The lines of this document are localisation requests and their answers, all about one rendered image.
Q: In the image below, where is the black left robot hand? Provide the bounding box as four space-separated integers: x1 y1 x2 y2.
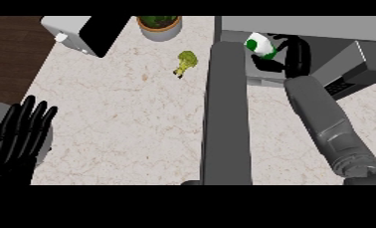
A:
0 95 58 186

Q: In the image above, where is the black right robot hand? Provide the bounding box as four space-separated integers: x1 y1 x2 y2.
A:
249 33 312 79

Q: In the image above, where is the white green milk carton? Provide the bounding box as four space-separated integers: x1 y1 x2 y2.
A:
243 32 278 61

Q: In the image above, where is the grey microwave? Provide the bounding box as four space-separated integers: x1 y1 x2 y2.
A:
212 16 376 102

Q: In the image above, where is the grey microwave door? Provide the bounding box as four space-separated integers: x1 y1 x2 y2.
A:
197 41 253 186

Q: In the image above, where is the green yellow vegetable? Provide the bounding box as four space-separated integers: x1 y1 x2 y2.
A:
172 50 199 80

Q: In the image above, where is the grey potted plant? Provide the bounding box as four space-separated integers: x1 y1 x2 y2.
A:
135 16 184 43

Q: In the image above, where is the grey black toaster appliance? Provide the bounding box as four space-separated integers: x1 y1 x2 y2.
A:
39 16 134 59

